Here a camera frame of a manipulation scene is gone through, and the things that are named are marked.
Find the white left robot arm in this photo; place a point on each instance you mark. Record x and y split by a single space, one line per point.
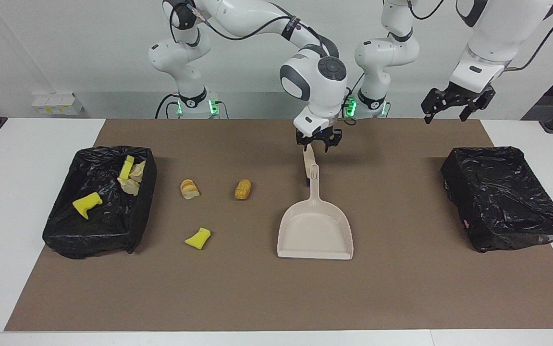
387 53

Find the brown table mat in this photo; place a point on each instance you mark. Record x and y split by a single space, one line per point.
276 298

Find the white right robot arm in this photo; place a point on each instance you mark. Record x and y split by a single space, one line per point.
314 81

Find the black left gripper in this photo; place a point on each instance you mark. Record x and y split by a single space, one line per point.
468 92

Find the yellow sponge with green side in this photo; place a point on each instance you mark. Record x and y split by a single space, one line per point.
126 168

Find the large notched yellow sponge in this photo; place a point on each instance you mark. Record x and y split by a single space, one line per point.
85 205

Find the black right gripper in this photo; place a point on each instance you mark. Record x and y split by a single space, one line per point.
319 134

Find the white wall power box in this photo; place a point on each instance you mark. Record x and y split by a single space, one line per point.
57 103

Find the large striped croissant piece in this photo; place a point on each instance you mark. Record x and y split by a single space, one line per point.
138 171

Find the small striped croissant piece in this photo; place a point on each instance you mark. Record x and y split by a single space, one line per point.
189 189

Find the bin with black bag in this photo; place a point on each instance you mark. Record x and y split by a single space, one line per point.
502 197
98 226

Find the pale bread chunk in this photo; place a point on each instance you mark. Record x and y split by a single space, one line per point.
129 186

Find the orange corn-textured bread roll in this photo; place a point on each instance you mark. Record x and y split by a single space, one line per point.
243 189

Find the beige plastic dustpan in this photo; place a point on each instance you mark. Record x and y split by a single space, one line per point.
314 235

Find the yellow sponge piece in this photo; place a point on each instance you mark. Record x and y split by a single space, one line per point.
198 238

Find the beige hand brush black bristles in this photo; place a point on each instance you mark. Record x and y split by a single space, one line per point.
307 158

